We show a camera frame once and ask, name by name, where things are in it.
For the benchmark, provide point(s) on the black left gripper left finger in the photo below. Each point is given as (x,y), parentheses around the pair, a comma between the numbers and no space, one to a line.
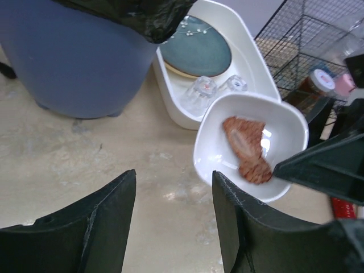
(89,235)

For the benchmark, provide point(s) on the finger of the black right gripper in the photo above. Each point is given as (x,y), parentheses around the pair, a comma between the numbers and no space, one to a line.
(333,167)

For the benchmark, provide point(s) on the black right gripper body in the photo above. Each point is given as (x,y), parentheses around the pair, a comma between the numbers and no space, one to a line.
(328,112)

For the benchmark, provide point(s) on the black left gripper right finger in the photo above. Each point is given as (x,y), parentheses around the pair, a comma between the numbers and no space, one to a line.
(255,237)

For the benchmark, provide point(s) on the pink lid spice jar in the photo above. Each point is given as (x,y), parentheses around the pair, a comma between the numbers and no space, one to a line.
(344,85)

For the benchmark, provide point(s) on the red label brown jar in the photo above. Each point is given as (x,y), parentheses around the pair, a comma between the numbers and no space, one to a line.
(317,83)

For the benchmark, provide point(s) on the pink meat piece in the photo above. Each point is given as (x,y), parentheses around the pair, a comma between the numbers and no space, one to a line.
(244,137)

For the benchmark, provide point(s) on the small white green bowl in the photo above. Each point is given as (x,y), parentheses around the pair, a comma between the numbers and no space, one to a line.
(284,135)

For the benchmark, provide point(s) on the clear wine glass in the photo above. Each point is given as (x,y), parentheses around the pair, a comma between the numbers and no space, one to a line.
(234,83)
(199,96)

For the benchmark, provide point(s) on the blue ceramic plate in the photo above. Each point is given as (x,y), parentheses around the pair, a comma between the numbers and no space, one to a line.
(197,43)

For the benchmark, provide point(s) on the yellow plastic plate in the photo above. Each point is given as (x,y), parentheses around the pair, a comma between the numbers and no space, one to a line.
(187,71)

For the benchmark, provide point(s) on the red glitter tube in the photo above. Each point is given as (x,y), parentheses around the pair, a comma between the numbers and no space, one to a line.
(342,209)

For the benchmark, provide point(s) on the white plastic tub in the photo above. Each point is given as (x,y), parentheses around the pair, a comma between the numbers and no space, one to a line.
(247,62)

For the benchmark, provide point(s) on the blue trash bin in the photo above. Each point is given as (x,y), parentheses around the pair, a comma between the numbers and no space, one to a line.
(71,62)

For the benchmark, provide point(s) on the black music stand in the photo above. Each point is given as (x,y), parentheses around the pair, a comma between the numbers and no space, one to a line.
(7,71)

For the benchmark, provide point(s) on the black trash bag liner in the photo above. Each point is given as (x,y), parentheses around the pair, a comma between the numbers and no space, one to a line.
(155,20)

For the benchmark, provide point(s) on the black wire basket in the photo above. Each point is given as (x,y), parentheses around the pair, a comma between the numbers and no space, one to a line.
(302,36)

